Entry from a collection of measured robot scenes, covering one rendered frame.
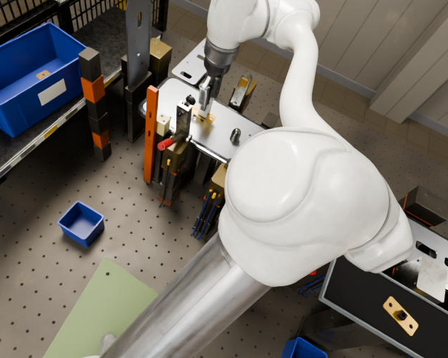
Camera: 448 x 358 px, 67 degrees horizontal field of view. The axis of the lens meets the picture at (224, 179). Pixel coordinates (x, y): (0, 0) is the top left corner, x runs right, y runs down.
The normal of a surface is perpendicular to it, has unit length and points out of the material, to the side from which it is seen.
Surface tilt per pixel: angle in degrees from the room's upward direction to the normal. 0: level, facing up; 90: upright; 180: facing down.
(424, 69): 90
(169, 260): 0
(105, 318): 42
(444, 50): 90
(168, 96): 0
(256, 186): 48
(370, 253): 62
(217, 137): 0
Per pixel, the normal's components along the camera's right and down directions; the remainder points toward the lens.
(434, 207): 0.22, -0.49
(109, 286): 0.77, -0.09
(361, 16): -0.39, 0.75
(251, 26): 0.45, 0.78
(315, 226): 0.23, 0.53
